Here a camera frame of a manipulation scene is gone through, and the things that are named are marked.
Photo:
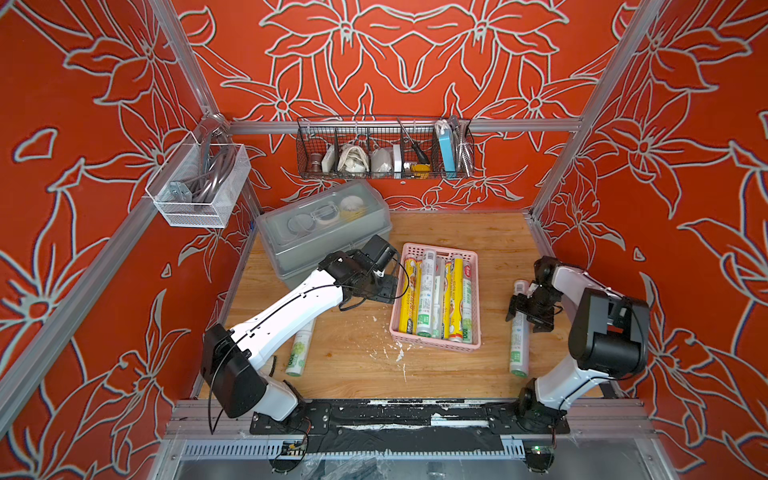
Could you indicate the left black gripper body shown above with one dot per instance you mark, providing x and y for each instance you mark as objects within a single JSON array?
[{"x": 383, "y": 288}]

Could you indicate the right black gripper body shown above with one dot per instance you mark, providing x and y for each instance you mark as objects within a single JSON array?
[{"x": 537, "y": 308}]

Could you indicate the white red label wrap roll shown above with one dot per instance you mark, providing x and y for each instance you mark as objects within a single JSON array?
[{"x": 519, "y": 344}]

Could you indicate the pink plastic basket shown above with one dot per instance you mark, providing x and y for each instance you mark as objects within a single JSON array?
[{"x": 471, "y": 270}]

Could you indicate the silver green wrap roll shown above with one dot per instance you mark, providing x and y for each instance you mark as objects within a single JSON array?
[{"x": 425, "y": 303}]

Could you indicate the green white wrap roll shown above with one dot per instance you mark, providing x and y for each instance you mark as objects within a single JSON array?
[{"x": 466, "y": 311}]

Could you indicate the yellow orange wrap roll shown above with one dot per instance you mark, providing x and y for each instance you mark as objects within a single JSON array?
[{"x": 456, "y": 331}]

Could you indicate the silver foil wrap roll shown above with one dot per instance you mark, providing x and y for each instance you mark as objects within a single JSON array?
[{"x": 437, "y": 308}]

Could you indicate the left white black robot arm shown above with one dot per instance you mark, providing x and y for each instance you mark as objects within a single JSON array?
[{"x": 233, "y": 359}]

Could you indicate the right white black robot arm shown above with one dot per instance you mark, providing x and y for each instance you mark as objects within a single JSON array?
[{"x": 608, "y": 338}]

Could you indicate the grey translucent storage box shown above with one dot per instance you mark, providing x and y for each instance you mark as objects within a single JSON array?
[{"x": 297, "y": 237}]

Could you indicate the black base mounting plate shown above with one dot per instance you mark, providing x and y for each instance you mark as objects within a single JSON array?
[{"x": 320, "y": 417}]

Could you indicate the black wire wall basket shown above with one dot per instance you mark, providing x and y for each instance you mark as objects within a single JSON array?
[{"x": 390, "y": 148}]

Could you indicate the blue box in wire basket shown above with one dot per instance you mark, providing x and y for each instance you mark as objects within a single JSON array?
[{"x": 445, "y": 137}]

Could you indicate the clear plastic wall bin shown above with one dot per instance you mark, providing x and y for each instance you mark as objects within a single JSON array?
[{"x": 199, "y": 186}]

